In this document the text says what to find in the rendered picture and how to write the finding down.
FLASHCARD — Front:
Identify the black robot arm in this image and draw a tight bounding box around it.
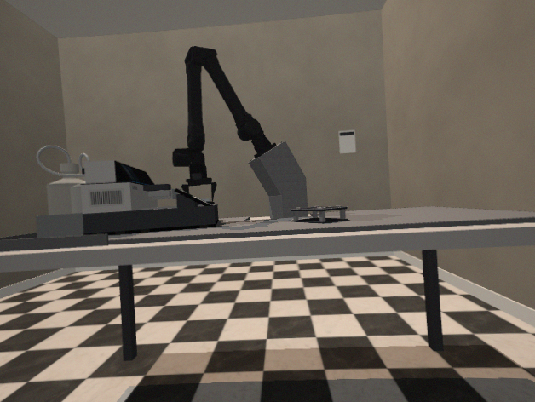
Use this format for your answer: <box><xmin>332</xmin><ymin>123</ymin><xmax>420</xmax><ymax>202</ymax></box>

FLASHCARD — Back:
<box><xmin>172</xmin><ymin>46</ymin><xmax>277</xmax><ymax>180</ymax></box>

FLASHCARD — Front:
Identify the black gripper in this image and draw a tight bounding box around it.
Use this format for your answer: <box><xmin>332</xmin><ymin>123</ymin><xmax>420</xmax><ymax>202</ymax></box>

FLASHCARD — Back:
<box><xmin>181</xmin><ymin>178</ymin><xmax>216</xmax><ymax>199</ymax></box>

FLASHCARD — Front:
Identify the grey bottle with cap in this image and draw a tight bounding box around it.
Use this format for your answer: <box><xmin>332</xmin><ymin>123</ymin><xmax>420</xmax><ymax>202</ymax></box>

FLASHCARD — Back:
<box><xmin>47</xmin><ymin>164</ymin><xmax>85</xmax><ymax>215</ymax></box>

